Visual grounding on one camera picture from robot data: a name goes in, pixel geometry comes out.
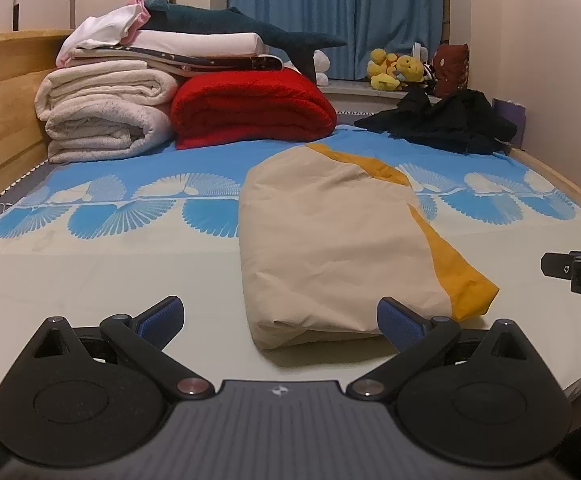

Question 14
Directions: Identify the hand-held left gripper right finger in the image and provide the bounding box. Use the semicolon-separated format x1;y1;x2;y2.
345;297;549;402

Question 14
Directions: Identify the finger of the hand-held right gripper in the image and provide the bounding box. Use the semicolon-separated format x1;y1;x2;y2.
541;250;581;277

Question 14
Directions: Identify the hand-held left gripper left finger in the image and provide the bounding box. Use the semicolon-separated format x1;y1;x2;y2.
13;296;216;402

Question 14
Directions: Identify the beige and yellow jacket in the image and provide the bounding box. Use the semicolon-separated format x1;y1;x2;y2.
239;142;500;351

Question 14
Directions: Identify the black clothes pile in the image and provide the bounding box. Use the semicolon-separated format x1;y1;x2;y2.
355;89;519;156

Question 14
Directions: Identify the purple bag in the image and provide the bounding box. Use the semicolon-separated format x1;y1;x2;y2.
493;99;526;148

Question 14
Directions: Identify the white fleece folded blanket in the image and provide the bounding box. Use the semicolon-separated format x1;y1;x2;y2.
45;100;174;163

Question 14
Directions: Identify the grey mattress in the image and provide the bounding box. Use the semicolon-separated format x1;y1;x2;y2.
0;160;54;241

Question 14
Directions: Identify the dark red printed cushion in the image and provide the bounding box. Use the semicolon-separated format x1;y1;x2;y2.
431;43;471;98

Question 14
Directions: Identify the white window sill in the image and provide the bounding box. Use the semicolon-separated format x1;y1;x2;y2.
318;79;441;111

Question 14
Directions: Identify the red folded blanket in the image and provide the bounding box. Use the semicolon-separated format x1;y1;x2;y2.
170;70;339;150

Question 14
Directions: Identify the cream folded blanket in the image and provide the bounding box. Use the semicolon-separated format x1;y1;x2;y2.
35;60;178;121

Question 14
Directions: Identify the yellow plush toy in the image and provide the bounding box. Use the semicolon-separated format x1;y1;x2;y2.
395;54;427;86
367;49;404;92

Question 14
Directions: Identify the white plush toy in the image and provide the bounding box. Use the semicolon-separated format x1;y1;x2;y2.
313;49;331;85

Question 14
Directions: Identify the white folded sheet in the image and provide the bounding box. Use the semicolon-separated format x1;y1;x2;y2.
133;31;264;58

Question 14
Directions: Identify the white and pink garment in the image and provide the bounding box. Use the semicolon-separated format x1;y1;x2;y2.
55;0;151;68

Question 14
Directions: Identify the dark teal shark plush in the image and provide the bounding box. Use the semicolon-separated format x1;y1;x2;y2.
140;0;347;83

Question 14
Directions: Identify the blue curtain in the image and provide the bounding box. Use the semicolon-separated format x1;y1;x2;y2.
227;0;446;81

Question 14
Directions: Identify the wooden bed frame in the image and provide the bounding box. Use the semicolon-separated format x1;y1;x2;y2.
0;29;581;206

